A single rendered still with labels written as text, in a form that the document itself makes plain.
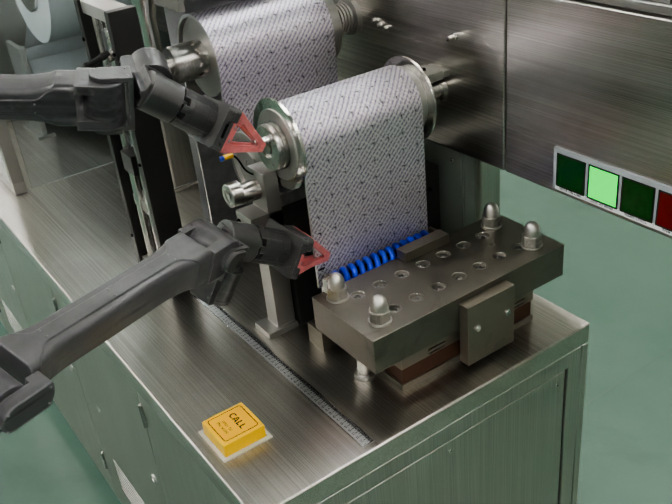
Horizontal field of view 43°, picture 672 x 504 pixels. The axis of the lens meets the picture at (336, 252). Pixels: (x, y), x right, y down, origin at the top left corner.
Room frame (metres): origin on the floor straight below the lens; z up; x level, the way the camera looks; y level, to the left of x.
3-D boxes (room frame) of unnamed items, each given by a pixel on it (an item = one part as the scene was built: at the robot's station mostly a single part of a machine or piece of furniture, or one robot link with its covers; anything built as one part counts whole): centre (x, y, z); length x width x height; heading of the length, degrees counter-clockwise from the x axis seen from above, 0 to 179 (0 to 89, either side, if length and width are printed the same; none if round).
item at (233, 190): (1.21, 0.15, 1.18); 0.04 x 0.02 x 0.04; 32
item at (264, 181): (1.23, 0.12, 1.05); 0.06 x 0.05 x 0.31; 122
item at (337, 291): (1.11, 0.00, 1.05); 0.04 x 0.04 x 0.04
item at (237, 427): (0.96, 0.18, 0.91); 0.07 x 0.07 x 0.02; 32
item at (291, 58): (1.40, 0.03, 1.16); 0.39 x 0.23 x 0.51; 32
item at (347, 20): (1.59, -0.05, 1.33); 0.07 x 0.07 x 0.07; 32
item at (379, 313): (1.03, -0.05, 1.05); 0.04 x 0.04 x 0.04
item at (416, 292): (1.15, -0.17, 1.00); 0.40 x 0.16 x 0.06; 122
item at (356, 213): (1.23, -0.06, 1.10); 0.23 x 0.01 x 0.18; 122
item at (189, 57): (1.42, 0.22, 1.33); 0.06 x 0.06 x 0.06; 32
